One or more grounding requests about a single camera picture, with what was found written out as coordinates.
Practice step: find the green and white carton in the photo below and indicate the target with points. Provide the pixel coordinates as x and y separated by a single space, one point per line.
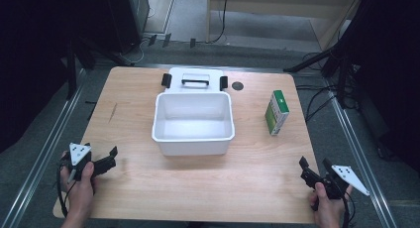
276 114

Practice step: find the metal floor rail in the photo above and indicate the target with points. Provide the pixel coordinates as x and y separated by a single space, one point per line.
43 155
360 155

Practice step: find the dark curtain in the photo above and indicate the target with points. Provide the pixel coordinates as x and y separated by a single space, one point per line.
33 56
389 72

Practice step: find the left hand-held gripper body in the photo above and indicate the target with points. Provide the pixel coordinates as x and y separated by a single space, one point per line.
80 154

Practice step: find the person's left hand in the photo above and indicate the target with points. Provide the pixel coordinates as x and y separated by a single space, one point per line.
81 191

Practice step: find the black round table grommet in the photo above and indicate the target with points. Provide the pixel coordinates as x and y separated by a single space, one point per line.
237 86

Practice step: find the white plastic storage box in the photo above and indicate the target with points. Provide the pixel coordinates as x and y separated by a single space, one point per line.
193 122

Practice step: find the person's right hand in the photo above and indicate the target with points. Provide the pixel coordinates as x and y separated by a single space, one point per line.
327 209

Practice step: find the black cabinet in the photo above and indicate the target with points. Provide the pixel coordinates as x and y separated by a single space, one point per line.
127 20

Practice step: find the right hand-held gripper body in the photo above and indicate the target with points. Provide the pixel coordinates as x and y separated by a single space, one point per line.
336 183

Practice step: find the black tripod stand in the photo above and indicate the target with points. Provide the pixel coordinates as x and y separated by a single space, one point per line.
71 69
341 69

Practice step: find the light wooden frame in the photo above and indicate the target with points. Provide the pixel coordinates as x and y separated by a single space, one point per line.
284 3

